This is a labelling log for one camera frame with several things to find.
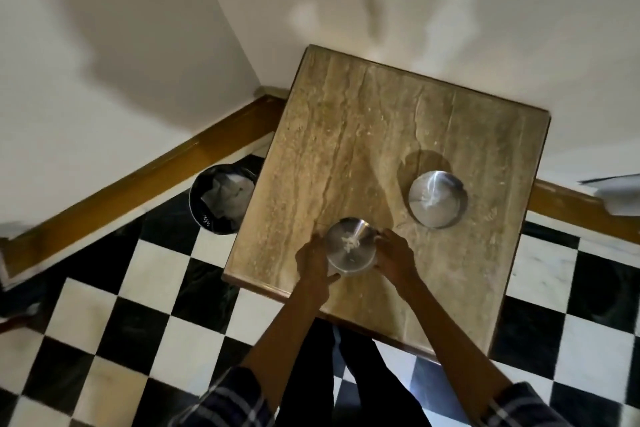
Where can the large steel bowl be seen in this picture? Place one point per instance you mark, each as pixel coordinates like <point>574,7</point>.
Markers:
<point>437,197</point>

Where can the person's right forearm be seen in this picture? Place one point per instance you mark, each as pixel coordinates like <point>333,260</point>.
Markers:
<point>450,341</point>

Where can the person's right hand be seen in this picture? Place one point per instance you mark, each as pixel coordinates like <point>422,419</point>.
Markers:
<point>395,256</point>

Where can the crumpled white paper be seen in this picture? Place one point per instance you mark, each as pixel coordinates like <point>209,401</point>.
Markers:
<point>227,196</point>

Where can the person's left hand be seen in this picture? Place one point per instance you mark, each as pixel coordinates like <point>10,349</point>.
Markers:
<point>311,262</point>

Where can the person's left forearm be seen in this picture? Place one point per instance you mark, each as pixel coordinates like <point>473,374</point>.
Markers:
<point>280,341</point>

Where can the black waste bin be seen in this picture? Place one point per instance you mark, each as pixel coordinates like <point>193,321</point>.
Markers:
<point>220,201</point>

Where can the wooden skirting board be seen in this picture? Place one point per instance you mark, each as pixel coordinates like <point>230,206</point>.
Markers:
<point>150,176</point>

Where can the small steel bowl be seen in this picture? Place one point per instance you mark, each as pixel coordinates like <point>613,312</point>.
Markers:
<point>350,250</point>

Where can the person's right fingers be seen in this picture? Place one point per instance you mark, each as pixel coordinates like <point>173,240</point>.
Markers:
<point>384,239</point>

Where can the food bits in small bowl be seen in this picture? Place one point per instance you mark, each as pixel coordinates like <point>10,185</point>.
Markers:
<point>350,242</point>

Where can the person's dark trousers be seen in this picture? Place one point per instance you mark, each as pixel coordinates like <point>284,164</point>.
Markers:
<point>350,376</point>

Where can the person's left thumb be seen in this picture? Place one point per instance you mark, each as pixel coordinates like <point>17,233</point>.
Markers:
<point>332,278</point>

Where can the white paper sheets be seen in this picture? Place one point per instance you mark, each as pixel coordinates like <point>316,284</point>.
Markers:
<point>612,191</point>

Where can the marble top table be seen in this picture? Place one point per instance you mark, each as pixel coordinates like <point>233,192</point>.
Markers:
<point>380,161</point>

